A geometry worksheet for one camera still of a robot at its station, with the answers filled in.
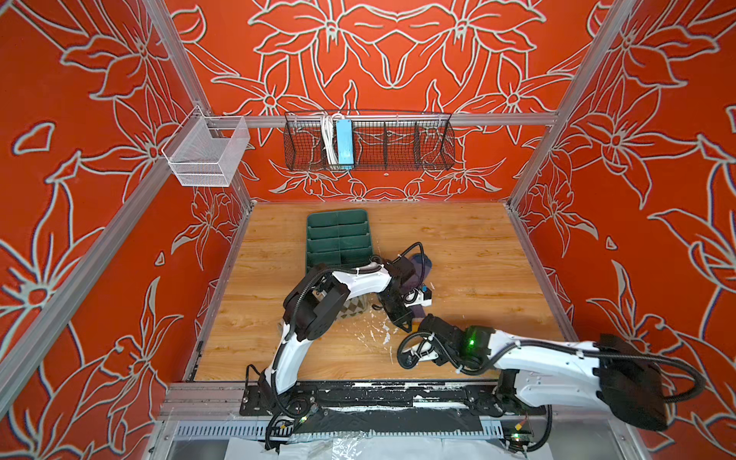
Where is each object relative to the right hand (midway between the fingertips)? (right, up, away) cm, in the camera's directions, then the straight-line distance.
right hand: (422, 330), depth 83 cm
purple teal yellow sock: (+1, +18, +5) cm, 19 cm away
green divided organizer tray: (-26, +26, +16) cm, 41 cm away
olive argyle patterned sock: (-19, +6, +6) cm, 21 cm away
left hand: (-4, 0, +3) cm, 4 cm away
